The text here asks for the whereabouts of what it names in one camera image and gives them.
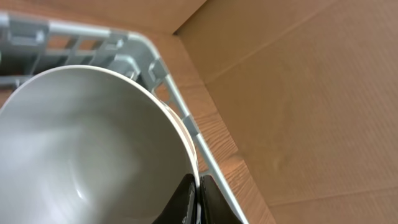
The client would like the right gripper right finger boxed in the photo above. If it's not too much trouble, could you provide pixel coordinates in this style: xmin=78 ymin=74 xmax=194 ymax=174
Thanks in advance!
xmin=200 ymin=175 xmax=243 ymax=224

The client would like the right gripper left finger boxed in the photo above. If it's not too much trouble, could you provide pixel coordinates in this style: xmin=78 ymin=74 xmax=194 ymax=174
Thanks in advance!
xmin=152 ymin=174 xmax=197 ymax=224

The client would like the grey bowl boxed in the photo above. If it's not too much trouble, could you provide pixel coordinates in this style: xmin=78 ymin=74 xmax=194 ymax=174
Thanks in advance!
xmin=1 ymin=65 xmax=199 ymax=223

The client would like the grey dishwasher rack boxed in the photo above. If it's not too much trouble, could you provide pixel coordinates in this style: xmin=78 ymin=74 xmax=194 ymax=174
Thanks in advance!
xmin=1 ymin=11 xmax=248 ymax=223

